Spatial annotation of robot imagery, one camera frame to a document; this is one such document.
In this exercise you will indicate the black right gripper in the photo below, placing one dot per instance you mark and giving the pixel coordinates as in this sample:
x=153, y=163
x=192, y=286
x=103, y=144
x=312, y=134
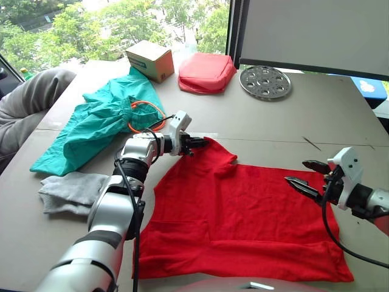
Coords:
x=332, y=188

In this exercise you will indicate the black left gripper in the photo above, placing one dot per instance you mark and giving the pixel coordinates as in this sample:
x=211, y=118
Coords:
x=184, y=143

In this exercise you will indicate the red t-shirt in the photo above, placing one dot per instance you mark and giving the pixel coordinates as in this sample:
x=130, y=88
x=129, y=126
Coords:
x=243, y=213

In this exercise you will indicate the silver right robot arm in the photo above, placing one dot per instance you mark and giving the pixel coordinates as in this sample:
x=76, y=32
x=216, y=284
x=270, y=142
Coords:
x=378, y=199

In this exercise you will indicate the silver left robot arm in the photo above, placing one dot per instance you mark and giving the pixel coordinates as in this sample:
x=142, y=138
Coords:
x=103, y=213

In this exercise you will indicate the thin dark stick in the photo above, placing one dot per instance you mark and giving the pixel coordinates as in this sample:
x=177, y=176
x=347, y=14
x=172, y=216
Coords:
x=311, y=143

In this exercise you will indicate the red fabric pouch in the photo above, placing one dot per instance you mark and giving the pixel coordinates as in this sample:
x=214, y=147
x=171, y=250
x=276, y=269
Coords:
x=203, y=74

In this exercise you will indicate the brown cardboard box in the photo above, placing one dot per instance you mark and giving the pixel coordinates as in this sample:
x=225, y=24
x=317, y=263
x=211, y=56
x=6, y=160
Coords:
x=152, y=62

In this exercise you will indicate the round perforated metal plate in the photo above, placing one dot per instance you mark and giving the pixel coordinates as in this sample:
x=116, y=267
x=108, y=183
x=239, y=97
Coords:
x=284, y=86

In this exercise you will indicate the blue box with white print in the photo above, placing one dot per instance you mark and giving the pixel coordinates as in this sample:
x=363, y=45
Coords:
x=369, y=88

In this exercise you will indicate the silver angular plate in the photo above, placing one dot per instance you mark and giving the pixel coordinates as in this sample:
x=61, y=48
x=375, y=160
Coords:
x=256, y=286

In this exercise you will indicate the person's leg in grey trousers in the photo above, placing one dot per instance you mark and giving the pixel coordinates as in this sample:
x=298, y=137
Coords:
x=27, y=103

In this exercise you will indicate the green bottle with yellow cap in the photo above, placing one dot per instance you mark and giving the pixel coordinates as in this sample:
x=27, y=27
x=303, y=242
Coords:
x=26, y=74

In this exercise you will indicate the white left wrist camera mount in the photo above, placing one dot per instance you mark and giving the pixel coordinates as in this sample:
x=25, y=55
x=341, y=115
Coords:
x=180, y=120

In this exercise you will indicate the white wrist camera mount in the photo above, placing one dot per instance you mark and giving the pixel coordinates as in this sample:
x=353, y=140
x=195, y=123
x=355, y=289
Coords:
x=349, y=164
x=180, y=120

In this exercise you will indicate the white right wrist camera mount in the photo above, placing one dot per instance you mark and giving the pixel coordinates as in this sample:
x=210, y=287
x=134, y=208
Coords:
x=349, y=164

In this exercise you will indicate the black window frame post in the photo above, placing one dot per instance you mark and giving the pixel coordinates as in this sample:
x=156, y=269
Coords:
x=233, y=30

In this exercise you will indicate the grey screen with black frame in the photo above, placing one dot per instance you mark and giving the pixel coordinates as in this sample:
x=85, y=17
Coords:
x=316, y=30

